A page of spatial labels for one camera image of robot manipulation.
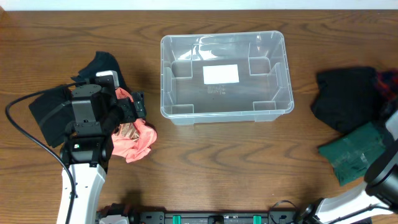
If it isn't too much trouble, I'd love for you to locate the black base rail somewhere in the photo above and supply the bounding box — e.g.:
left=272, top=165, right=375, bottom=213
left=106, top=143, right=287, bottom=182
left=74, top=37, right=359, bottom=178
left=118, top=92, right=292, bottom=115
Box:
left=95, top=203, right=373, bottom=224

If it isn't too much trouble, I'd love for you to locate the red plaid flannel shirt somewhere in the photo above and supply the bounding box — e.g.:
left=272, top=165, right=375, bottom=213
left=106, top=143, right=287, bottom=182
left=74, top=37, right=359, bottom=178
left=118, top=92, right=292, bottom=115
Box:
left=375, top=70, right=397, bottom=101

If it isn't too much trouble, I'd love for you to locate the black garment with strap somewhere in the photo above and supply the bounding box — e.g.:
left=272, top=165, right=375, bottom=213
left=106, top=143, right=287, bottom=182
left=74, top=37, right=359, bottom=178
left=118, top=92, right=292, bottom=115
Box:
left=29, top=87, right=75, bottom=148

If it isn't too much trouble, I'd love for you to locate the clear plastic storage bin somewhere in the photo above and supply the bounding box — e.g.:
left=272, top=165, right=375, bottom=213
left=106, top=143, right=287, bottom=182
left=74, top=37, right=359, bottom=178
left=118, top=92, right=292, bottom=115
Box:
left=160, top=30, right=294, bottom=125

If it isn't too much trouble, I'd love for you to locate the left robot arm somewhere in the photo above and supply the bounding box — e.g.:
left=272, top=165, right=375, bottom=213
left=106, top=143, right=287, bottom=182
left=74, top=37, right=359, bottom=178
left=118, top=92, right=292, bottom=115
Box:
left=57, top=75, right=146, bottom=223

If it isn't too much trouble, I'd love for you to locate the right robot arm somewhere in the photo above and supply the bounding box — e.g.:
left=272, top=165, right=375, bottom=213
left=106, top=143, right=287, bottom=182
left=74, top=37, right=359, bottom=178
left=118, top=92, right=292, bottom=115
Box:
left=295, top=141, right=397, bottom=224

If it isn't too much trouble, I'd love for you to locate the white label in bin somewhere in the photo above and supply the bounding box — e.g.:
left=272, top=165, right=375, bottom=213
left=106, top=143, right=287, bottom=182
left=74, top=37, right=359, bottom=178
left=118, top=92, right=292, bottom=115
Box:
left=203, top=64, right=239, bottom=85

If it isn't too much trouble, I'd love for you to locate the pink printed shirt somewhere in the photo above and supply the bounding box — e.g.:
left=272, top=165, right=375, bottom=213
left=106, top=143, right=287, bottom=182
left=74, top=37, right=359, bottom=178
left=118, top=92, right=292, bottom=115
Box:
left=110, top=86, right=158, bottom=164

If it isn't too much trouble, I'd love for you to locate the dark navy garment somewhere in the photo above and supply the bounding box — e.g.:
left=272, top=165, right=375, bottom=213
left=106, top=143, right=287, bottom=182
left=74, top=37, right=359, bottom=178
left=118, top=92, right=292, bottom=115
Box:
left=71, top=51, right=130, bottom=91

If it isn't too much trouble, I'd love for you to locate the dark green garment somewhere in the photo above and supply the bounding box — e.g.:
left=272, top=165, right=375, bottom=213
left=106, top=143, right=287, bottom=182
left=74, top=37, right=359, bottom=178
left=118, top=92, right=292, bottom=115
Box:
left=318, top=122, right=394, bottom=186

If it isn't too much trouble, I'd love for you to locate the large black garment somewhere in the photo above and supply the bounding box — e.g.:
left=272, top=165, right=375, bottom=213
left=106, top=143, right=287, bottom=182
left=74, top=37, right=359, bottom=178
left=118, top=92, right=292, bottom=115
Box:
left=311, top=67, right=383, bottom=134

